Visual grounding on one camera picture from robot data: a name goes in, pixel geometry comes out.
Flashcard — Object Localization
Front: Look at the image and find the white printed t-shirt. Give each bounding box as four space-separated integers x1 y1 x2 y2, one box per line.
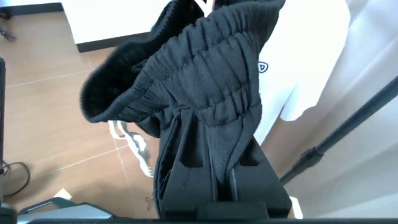
253 0 352 146

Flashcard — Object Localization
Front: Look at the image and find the beige curtain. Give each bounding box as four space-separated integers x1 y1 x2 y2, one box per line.
261 0 398 218

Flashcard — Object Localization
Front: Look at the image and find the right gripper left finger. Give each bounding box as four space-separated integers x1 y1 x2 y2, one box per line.
161 115 219 219

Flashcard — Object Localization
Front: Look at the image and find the black garment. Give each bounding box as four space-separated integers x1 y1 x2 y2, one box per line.
79 0 287 218

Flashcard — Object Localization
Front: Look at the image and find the black cable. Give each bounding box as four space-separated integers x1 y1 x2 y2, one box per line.
0 161 31 197

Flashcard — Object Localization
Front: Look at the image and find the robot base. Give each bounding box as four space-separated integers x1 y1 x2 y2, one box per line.
0 197 116 221

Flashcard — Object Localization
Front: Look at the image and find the black clothes rack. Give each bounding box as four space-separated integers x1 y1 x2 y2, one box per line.
279 76 398 185

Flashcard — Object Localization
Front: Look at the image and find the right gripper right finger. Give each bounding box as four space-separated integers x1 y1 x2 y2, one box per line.
230 138 293 218

